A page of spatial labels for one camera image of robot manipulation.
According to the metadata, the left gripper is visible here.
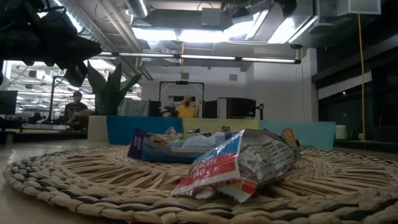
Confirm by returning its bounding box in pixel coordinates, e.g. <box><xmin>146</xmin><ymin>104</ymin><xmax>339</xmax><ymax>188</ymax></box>
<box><xmin>29</xmin><ymin>11</ymin><xmax>103</xmax><ymax>68</ymax></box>

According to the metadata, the purple blue granola bar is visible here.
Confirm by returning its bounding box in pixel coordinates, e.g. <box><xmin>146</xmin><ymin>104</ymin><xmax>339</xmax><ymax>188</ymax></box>
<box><xmin>127</xmin><ymin>127</ymin><xmax>239</xmax><ymax>165</ymax></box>

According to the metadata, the chocolate chip granola bar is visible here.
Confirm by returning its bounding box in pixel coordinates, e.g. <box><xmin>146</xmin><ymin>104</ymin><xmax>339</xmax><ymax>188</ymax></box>
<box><xmin>170</xmin><ymin>126</ymin><xmax>302</xmax><ymax>203</ymax></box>

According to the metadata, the green snake plant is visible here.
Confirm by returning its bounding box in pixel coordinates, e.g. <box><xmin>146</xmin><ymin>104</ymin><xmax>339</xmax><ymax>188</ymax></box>
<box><xmin>86</xmin><ymin>60</ymin><xmax>142</xmax><ymax>116</ymax></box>

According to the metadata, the black pole stand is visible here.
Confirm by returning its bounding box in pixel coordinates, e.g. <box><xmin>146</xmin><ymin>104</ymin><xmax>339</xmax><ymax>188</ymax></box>
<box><xmin>46</xmin><ymin>75</ymin><xmax>68</xmax><ymax>124</ymax></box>

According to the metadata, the person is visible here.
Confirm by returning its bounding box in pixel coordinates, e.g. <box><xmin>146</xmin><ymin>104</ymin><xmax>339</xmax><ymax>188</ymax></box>
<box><xmin>175</xmin><ymin>95</ymin><xmax>198</xmax><ymax>118</ymax></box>
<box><xmin>63</xmin><ymin>90</ymin><xmax>94</xmax><ymax>130</ymax></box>

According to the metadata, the grey cloth cover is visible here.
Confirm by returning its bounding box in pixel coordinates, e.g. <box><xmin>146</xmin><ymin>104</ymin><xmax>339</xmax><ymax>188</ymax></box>
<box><xmin>118</xmin><ymin>98</ymin><xmax>150</xmax><ymax>116</ymax></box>

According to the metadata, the white plant pot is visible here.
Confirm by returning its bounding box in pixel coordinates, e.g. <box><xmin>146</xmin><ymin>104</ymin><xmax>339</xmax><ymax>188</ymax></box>
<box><xmin>87</xmin><ymin>115</ymin><xmax>109</xmax><ymax>142</ymax></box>

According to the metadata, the black computer monitor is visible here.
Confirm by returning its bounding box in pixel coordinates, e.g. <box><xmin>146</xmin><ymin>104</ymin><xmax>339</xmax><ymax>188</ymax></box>
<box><xmin>204</xmin><ymin>100</ymin><xmax>218</xmax><ymax>118</ymax></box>
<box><xmin>0</xmin><ymin>90</ymin><xmax>19</xmax><ymax>115</ymax></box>
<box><xmin>226</xmin><ymin>97</ymin><xmax>257</xmax><ymax>118</ymax></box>

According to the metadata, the long ceiling light bar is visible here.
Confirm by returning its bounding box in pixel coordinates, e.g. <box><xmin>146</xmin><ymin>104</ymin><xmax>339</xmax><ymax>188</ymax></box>
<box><xmin>98</xmin><ymin>51</ymin><xmax>302</xmax><ymax>65</ymax></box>

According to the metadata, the round woven placemat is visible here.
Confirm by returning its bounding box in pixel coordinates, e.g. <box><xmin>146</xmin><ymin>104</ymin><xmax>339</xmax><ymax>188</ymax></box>
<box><xmin>2</xmin><ymin>144</ymin><xmax>398</xmax><ymax>224</ymax></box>

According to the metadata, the yellow plastic bin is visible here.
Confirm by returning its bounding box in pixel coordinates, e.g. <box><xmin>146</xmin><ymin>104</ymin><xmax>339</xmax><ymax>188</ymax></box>
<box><xmin>182</xmin><ymin>118</ymin><xmax>261</xmax><ymax>134</ymax></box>

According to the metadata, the teal plastic bin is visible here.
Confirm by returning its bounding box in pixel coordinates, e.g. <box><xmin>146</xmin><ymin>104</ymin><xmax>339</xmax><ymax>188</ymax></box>
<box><xmin>258</xmin><ymin>119</ymin><xmax>337</xmax><ymax>151</ymax></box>

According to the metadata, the white ceiling vent unit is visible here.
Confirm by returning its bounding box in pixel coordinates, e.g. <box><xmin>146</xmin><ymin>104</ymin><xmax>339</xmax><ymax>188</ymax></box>
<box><xmin>317</xmin><ymin>0</ymin><xmax>382</xmax><ymax>17</ymax></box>

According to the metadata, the pale plastic cup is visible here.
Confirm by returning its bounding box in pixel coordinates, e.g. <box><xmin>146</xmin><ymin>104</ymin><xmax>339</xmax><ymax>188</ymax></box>
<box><xmin>335</xmin><ymin>124</ymin><xmax>348</xmax><ymax>140</ymax></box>

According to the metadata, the silver ribbed air duct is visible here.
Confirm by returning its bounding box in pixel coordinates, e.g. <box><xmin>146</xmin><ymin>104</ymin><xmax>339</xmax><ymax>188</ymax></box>
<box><xmin>49</xmin><ymin>0</ymin><xmax>153</xmax><ymax>82</ymax></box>

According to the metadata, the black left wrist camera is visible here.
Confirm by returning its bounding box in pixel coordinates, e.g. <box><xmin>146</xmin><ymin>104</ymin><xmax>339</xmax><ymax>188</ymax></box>
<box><xmin>63</xmin><ymin>61</ymin><xmax>89</xmax><ymax>88</ymax></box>

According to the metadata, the black rectangular station frame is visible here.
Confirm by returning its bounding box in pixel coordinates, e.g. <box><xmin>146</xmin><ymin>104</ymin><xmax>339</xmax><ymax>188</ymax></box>
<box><xmin>159</xmin><ymin>80</ymin><xmax>205</xmax><ymax>118</ymax></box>

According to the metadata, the black camera stand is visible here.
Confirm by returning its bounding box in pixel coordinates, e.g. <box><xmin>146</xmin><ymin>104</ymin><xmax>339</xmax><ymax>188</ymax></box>
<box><xmin>255</xmin><ymin>103</ymin><xmax>266</xmax><ymax>121</ymax></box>

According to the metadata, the yellow extension cable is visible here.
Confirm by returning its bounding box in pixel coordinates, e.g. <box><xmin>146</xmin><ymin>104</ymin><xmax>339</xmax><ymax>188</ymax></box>
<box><xmin>356</xmin><ymin>0</ymin><xmax>366</xmax><ymax>140</ymax></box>

